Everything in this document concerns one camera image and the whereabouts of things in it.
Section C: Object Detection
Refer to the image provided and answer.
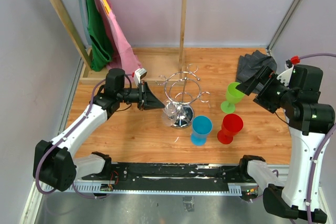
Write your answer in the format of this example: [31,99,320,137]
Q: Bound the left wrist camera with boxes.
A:
[132,68,147,86]

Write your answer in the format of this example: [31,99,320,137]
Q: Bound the green wine glass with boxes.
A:
[220,82,245,114]

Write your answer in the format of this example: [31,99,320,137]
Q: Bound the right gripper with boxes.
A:
[236,65,296,113]

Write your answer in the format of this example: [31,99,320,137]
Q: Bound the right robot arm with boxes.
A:
[237,65,335,223]

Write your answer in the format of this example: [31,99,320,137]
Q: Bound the grey folded cloth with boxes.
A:
[236,50,277,83]

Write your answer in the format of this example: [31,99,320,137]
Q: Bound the green garment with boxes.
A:
[85,0,114,72]

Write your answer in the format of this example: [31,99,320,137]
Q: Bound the red wine glass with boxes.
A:
[217,114,244,144]

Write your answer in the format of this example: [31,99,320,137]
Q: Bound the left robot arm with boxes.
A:
[33,68,164,195]

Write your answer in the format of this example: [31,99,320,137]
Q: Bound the pink garment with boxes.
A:
[94,0,142,75]

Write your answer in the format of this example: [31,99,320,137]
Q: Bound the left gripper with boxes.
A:
[118,80,165,111]

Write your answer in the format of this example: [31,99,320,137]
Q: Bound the blue wine glass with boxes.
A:
[191,115,213,146]

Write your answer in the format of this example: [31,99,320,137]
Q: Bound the clear wine glass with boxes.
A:
[161,101,181,127]

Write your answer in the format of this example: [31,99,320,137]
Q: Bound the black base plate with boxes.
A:
[82,163,255,192]

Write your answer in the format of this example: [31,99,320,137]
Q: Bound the grey-blue hanger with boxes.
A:
[78,0,92,46]

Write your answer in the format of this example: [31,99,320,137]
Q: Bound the wooden clothes rack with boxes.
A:
[50,0,187,85]

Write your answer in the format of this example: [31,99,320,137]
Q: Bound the chrome wine glass rack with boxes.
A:
[155,63,211,130]

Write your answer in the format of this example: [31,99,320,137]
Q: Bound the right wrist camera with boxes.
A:
[277,56,300,87]

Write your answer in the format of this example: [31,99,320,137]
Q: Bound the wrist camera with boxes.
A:
[132,68,147,86]
[277,56,300,87]

